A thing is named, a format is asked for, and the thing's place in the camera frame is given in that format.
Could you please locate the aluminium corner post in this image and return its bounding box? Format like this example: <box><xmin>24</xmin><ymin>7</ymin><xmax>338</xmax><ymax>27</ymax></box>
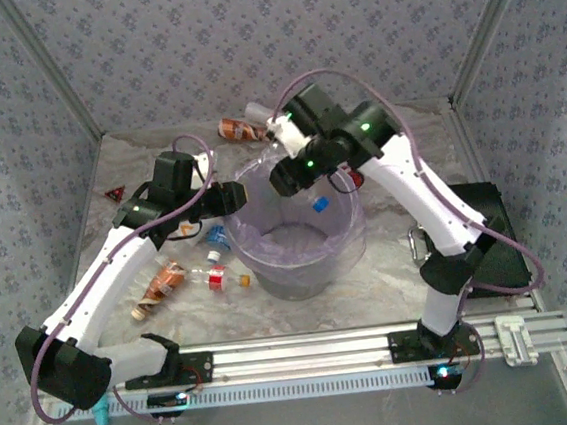
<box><xmin>437</xmin><ymin>0</ymin><xmax>550</xmax><ymax>108</ymax></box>
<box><xmin>0</xmin><ymin>0</ymin><xmax>107</xmax><ymax>149</ymax></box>

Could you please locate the white printed bracket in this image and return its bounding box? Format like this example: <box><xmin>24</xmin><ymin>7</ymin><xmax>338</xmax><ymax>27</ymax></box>
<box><xmin>492</xmin><ymin>312</ymin><xmax>541</xmax><ymax>371</ymax></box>

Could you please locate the blue label plastic bottle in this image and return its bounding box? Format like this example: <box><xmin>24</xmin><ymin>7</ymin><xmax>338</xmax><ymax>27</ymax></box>
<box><xmin>203</xmin><ymin>224</ymin><xmax>236</xmax><ymax>263</ymax></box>

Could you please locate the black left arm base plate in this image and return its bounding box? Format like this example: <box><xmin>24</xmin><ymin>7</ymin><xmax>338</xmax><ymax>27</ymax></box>
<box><xmin>121</xmin><ymin>349</ymin><xmax>216</xmax><ymax>393</ymax></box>

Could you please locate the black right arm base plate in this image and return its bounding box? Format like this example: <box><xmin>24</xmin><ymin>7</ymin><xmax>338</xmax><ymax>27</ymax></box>
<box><xmin>386</xmin><ymin>322</ymin><xmax>483</xmax><ymax>365</ymax></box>

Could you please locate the white bottle red cap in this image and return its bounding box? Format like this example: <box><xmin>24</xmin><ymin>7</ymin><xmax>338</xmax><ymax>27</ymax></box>
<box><xmin>244</xmin><ymin>99</ymin><xmax>276</xmax><ymax>127</ymax></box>

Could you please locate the light blue cylinder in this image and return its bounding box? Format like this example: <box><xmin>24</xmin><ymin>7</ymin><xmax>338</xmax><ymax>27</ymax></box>
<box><xmin>90</xmin><ymin>393</ymin><xmax>111</xmax><ymax>425</ymax></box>

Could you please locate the red black triangle sign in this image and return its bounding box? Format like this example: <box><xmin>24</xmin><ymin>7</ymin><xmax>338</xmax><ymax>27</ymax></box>
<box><xmin>103</xmin><ymin>184</ymin><xmax>128</xmax><ymax>206</ymax></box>

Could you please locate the aluminium extrusion rail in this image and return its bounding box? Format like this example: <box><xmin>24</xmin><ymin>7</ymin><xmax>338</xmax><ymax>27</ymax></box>
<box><xmin>30</xmin><ymin>306</ymin><xmax>567</xmax><ymax>404</ymax></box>

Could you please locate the translucent purple trash bin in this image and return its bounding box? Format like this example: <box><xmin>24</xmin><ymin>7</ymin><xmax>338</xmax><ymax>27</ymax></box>
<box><xmin>216</xmin><ymin>145</ymin><xmax>373</xmax><ymax>302</ymax></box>

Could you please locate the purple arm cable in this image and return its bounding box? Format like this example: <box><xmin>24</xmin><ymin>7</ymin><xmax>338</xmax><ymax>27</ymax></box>
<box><xmin>267</xmin><ymin>48</ymin><xmax>557</xmax><ymax>411</ymax></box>
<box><xmin>6</xmin><ymin>132</ymin><xmax>242</xmax><ymax>425</ymax></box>

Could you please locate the small black circuit board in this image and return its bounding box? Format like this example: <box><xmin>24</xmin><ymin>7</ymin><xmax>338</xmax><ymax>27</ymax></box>
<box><xmin>146</xmin><ymin>389</ymin><xmax>192</xmax><ymax>418</ymax></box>
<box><xmin>427</xmin><ymin>361</ymin><xmax>466</xmax><ymax>394</ymax></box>

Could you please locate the orange brown label bottle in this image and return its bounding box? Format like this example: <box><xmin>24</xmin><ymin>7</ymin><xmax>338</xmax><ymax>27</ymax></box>
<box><xmin>126</xmin><ymin>258</ymin><xmax>193</xmax><ymax>322</ymax></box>

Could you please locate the brown label plastic bottle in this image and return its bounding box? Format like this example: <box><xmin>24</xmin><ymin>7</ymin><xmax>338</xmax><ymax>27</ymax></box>
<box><xmin>216</xmin><ymin>114</ymin><xmax>272</xmax><ymax>147</ymax></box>

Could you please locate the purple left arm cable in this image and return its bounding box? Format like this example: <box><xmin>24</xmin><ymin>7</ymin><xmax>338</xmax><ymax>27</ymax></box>
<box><xmin>6</xmin><ymin>132</ymin><xmax>242</xmax><ymax>425</ymax></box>

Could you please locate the clear bottle red label orange cap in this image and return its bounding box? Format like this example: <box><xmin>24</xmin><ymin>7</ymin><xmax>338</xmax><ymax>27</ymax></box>
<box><xmin>186</xmin><ymin>259</ymin><xmax>254</xmax><ymax>297</ymax></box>

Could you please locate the black carrying case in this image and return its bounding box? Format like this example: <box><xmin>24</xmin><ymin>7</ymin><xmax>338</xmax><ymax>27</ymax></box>
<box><xmin>403</xmin><ymin>176</ymin><xmax>534</xmax><ymax>306</ymax></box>

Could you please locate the white slotted cable duct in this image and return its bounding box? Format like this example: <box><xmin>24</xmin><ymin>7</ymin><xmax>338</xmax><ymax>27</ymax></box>
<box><xmin>53</xmin><ymin>362</ymin><xmax>438</xmax><ymax>424</ymax></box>

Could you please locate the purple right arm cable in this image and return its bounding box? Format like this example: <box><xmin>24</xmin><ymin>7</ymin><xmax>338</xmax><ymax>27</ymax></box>
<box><xmin>267</xmin><ymin>48</ymin><xmax>557</xmax><ymax>411</ymax></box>

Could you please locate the grey mesh waste bin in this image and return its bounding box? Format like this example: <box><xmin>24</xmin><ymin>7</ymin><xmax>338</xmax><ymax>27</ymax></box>
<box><xmin>256</xmin><ymin>261</ymin><xmax>343</xmax><ymax>306</ymax></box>

